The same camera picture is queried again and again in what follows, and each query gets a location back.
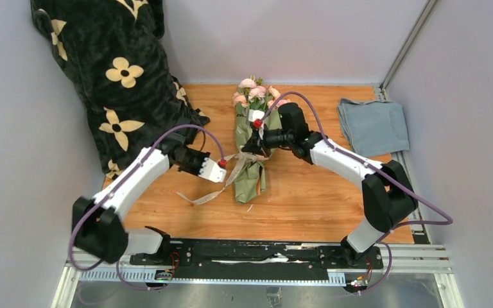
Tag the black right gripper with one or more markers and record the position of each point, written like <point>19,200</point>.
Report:
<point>255,145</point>

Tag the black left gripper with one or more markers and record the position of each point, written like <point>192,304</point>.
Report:
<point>203,155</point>

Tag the peach green wrapping paper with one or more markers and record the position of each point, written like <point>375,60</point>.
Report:
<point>251,180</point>

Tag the pink fake flower bunch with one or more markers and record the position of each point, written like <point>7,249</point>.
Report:
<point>250,94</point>

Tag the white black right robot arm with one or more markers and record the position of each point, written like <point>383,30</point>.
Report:
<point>386,189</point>

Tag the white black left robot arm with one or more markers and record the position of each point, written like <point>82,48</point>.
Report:
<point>97,226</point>

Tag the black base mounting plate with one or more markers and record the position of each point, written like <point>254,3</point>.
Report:
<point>258,260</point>

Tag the light blue denim cloth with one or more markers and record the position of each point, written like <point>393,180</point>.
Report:
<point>373,128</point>

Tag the black floral plush blanket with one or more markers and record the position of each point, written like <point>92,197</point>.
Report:
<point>112,53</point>

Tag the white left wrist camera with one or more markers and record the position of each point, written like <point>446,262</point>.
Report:
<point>212,171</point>

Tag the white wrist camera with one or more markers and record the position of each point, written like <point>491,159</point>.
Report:
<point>256,120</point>
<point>212,171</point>

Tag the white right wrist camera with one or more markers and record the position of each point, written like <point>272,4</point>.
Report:
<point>256,120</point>

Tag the aluminium frame rails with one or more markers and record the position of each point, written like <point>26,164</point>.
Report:
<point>423,258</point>

